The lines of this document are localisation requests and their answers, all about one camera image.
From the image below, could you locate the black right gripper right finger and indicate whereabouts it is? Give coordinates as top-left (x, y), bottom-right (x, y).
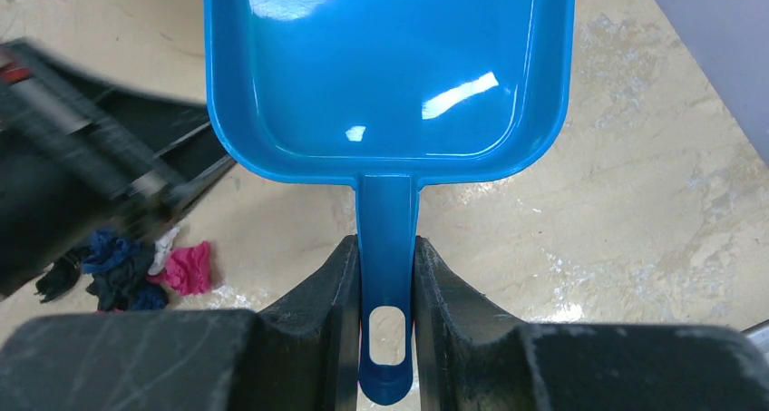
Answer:
top-left (413, 238), bottom-right (768, 410)

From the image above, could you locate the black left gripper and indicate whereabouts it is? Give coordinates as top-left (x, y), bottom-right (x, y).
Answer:
top-left (1, 39), bottom-right (235, 297)

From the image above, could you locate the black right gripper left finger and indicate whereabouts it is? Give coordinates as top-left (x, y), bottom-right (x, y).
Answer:
top-left (1, 236), bottom-right (360, 410)

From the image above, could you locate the blue plastic dustpan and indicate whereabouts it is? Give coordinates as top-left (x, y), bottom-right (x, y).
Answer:
top-left (202, 0), bottom-right (578, 407)

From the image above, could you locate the white paper scrap centre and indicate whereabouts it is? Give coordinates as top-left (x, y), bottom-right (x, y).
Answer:
top-left (147, 226), bottom-right (181, 276)

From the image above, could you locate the pink paper scrap middle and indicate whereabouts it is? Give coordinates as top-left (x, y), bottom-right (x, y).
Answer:
top-left (147, 240), bottom-right (212, 296)

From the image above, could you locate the dark blue paper scrap centre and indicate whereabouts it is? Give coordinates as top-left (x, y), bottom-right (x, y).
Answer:
top-left (82, 230), bottom-right (169, 311)

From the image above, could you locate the large black paper scrap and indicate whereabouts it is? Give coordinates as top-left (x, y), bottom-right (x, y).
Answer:
top-left (85, 249), bottom-right (155, 311)

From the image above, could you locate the small black paper scrap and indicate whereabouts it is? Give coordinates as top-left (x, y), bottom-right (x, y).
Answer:
top-left (35, 257), bottom-right (81, 304)

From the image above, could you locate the aluminium frame rail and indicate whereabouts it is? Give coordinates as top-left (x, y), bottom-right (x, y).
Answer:
top-left (743, 319), bottom-right (769, 346)

